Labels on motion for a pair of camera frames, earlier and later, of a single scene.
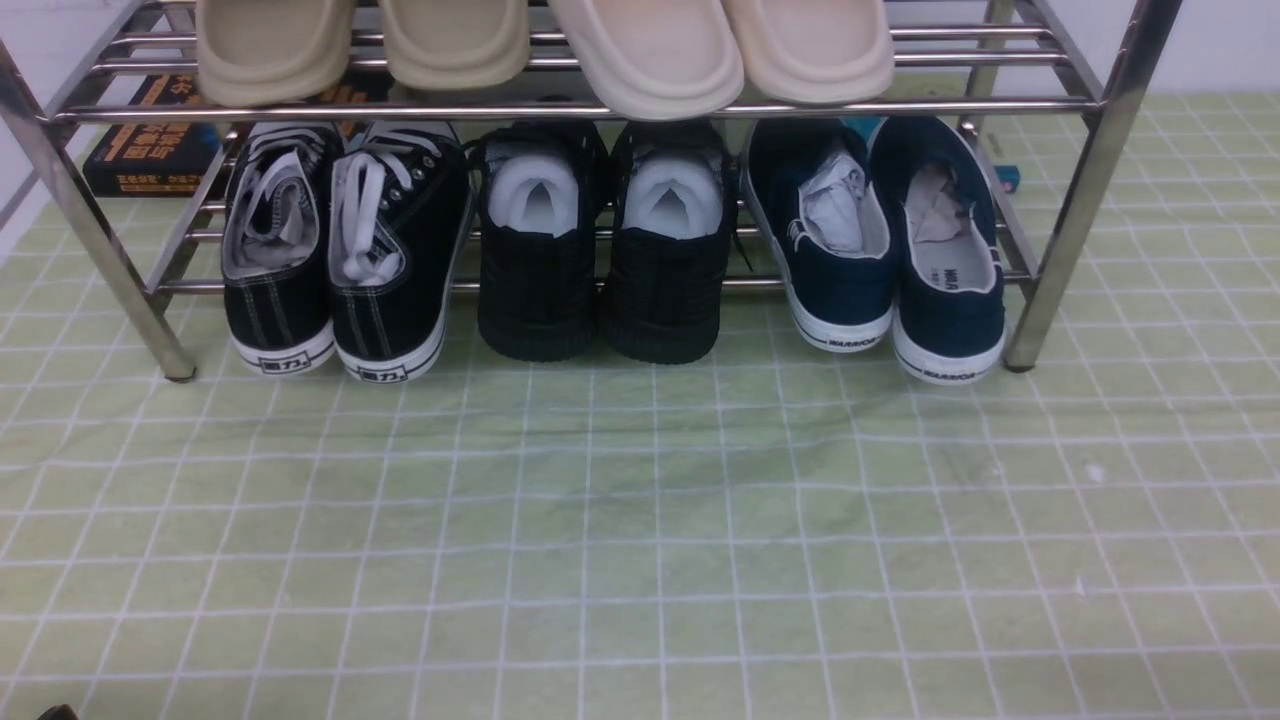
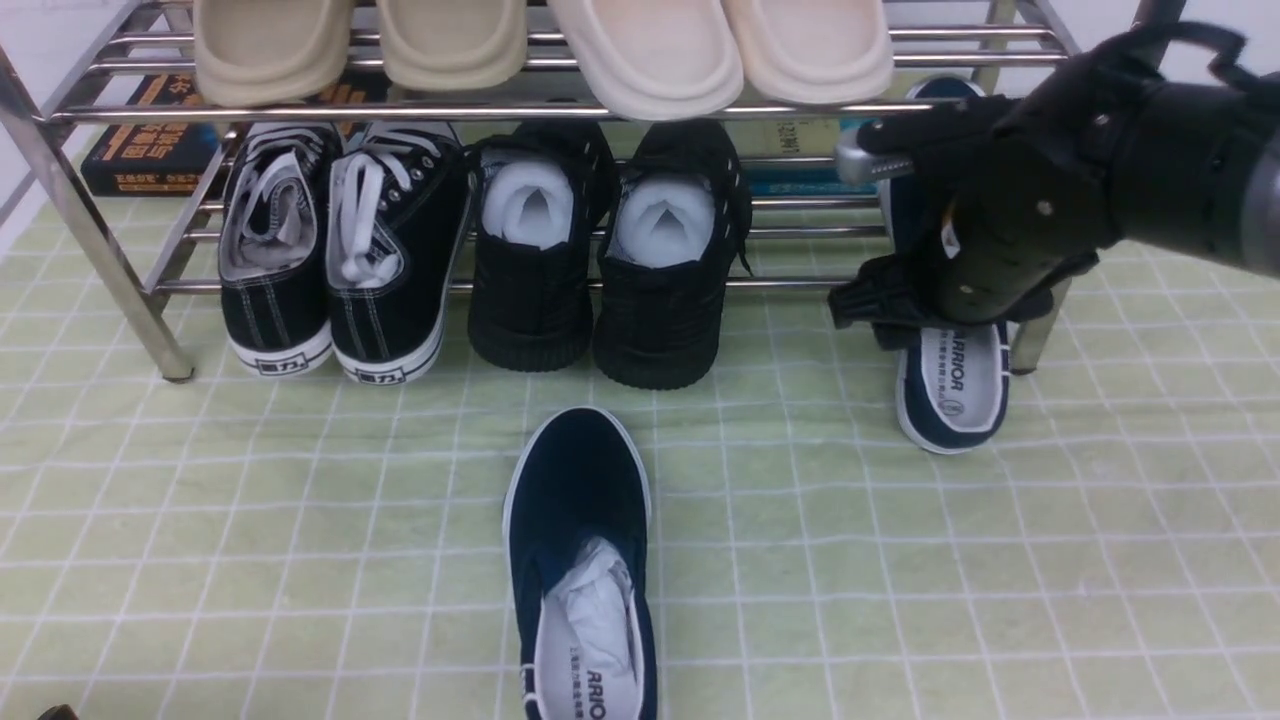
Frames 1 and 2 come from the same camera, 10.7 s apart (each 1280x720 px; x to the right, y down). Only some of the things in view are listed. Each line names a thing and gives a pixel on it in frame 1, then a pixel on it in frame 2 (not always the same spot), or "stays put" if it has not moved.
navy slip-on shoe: x=827 y=228 → x=576 y=525
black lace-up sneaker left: x=277 y=279 stays put
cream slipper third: x=657 y=59 stays put
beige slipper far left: x=256 y=53 stays put
